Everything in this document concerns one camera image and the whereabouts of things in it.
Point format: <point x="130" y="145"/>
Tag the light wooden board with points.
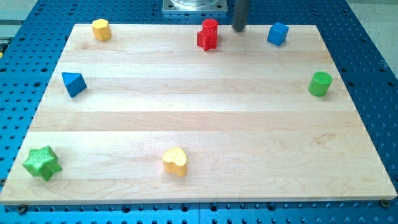
<point x="241" y="112"/>

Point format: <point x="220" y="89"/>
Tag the red star block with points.
<point x="207" y="39"/>

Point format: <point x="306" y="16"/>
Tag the green star block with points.
<point x="42" y="163"/>

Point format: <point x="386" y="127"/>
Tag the left board corner clamp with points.
<point x="21" y="209"/>

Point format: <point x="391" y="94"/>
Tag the board corner clamp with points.
<point x="384" y="203"/>
<point x="21" y="209"/>

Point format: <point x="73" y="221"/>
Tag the right board corner clamp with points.
<point x="384" y="203"/>

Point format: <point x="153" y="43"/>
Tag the yellow heart block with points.
<point x="175" y="161"/>

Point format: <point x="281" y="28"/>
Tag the red cylinder block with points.
<point x="210" y="25"/>

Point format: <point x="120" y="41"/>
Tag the blue cube block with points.
<point x="278" y="33"/>

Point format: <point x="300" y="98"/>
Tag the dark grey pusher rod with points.
<point x="241" y="12"/>

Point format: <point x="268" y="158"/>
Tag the green cylinder block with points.
<point x="320" y="83"/>

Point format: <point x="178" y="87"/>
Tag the blue triangle block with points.
<point x="74" y="83"/>

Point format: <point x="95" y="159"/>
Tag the yellow hexagon block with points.
<point x="101" y="29"/>

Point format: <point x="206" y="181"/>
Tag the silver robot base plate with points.
<point x="194" y="5"/>

